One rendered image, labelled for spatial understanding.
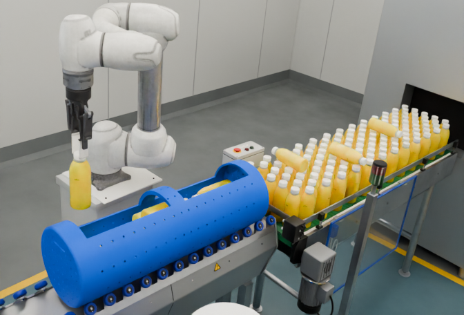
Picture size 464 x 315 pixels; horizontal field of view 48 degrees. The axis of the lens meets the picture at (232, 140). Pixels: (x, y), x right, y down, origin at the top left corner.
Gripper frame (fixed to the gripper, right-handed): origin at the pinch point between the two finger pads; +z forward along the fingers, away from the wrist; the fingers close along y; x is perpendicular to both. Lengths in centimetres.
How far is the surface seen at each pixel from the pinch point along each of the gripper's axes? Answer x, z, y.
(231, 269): 58, 65, 19
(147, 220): 17.6, 28.0, 13.4
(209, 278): 45, 64, 19
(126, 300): 8, 56, 17
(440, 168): 231, 65, 28
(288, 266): 169, 149, -29
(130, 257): 7.3, 35.4, 19.0
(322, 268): 93, 67, 41
